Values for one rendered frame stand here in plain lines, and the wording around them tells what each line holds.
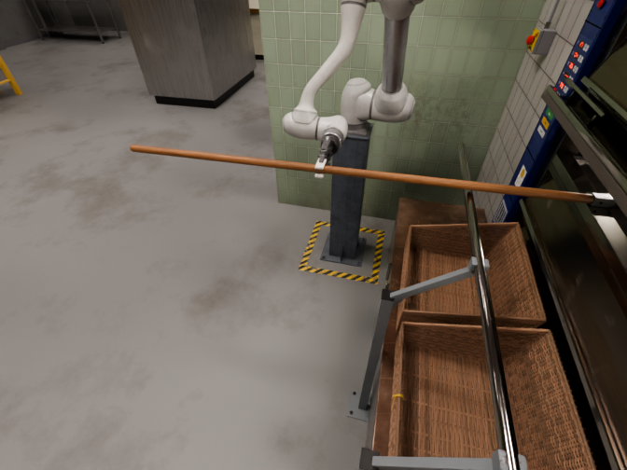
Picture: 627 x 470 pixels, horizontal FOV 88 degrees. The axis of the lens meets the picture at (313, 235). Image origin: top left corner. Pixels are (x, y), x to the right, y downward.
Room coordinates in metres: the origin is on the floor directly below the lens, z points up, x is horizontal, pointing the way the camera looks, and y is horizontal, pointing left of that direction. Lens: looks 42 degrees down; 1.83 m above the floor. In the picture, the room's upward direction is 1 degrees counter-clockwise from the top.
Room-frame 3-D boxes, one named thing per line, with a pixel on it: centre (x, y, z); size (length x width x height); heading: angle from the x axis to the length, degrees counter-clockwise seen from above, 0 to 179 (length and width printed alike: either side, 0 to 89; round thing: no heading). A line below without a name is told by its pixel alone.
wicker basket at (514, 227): (0.95, -0.65, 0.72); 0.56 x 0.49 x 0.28; 164
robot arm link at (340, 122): (1.41, -0.10, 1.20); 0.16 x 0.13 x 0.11; 167
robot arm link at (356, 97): (1.84, -0.25, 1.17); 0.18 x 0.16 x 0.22; 69
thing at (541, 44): (1.78, -1.11, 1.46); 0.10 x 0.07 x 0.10; 165
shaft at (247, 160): (1.06, -0.07, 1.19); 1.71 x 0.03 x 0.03; 76
